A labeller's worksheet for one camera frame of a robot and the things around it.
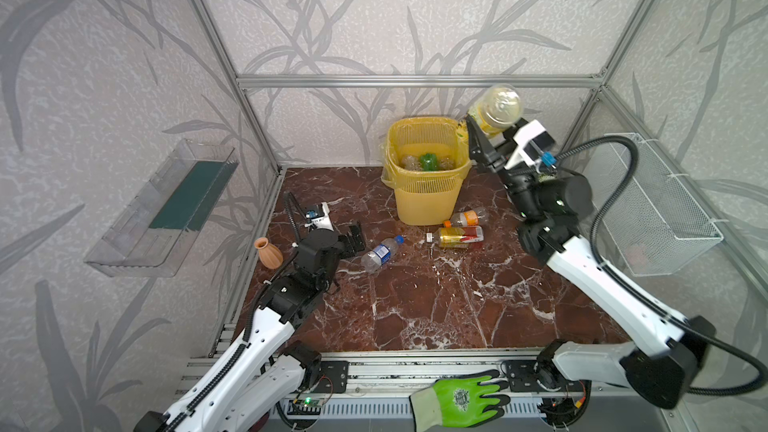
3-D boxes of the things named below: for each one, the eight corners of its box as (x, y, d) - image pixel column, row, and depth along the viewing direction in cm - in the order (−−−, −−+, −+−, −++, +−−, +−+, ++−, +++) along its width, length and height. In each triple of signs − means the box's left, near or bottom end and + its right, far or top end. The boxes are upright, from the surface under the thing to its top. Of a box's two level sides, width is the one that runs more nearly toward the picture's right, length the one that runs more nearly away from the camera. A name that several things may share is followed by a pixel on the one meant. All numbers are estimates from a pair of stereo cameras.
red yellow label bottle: (427, 249, 99) (428, 240, 94) (426, 236, 102) (427, 226, 97) (481, 249, 99) (485, 240, 94) (478, 236, 102) (482, 226, 97)
